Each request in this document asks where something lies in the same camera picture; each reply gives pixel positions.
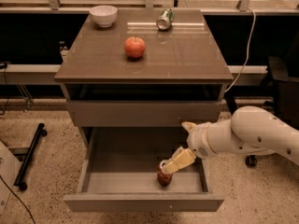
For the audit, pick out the grey cabinet with glossy top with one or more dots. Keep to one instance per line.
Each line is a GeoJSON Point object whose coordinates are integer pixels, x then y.
{"type": "Point", "coordinates": [181, 64]}

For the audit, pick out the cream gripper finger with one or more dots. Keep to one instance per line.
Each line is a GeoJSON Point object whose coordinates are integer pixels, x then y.
{"type": "Point", "coordinates": [182, 158]}
{"type": "Point", "coordinates": [188, 126]}

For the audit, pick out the open grey middle drawer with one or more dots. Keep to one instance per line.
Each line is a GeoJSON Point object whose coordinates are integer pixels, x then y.
{"type": "Point", "coordinates": [119, 174]}

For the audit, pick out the white bowl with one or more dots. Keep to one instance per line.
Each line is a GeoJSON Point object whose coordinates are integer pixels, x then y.
{"type": "Point", "coordinates": [104, 16]}

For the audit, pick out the red coke can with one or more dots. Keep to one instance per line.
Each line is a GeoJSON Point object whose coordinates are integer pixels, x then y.
{"type": "Point", "coordinates": [162, 178]}

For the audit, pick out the closed grey top drawer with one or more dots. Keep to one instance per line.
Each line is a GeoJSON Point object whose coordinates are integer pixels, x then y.
{"type": "Point", "coordinates": [142, 114]}

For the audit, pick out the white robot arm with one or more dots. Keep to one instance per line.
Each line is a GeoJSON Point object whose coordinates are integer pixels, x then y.
{"type": "Point", "coordinates": [215, 136]}

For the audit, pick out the red apple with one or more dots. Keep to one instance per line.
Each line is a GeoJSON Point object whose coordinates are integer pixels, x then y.
{"type": "Point", "coordinates": [134, 47]}

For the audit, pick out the white box at left edge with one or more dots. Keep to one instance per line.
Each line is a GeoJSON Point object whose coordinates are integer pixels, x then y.
{"type": "Point", "coordinates": [9, 168]}

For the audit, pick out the black office chair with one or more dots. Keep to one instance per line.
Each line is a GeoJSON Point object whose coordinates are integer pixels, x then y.
{"type": "Point", "coordinates": [280, 90]}

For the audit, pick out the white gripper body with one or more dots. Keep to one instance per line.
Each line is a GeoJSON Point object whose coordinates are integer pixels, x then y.
{"type": "Point", "coordinates": [197, 140]}

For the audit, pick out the black wheeled stand leg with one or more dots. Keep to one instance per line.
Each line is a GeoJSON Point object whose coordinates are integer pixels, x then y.
{"type": "Point", "coordinates": [19, 181]}

